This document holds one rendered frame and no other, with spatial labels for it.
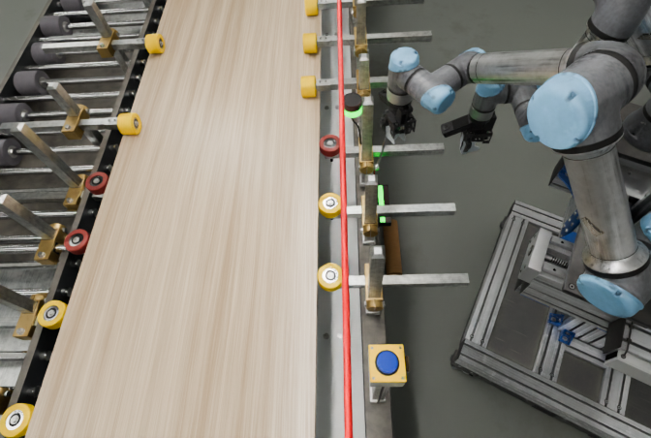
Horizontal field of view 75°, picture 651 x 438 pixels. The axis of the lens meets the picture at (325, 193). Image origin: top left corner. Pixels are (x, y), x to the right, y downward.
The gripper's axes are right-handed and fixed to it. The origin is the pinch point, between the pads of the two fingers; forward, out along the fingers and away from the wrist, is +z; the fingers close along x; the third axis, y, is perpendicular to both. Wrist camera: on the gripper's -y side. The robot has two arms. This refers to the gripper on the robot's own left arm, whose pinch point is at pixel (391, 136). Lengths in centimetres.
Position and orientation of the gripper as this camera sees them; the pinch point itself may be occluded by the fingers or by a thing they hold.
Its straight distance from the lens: 141.9
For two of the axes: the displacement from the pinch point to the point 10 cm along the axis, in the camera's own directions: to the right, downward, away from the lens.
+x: 9.4, -3.2, 1.2
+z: 0.7, 5.2, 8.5
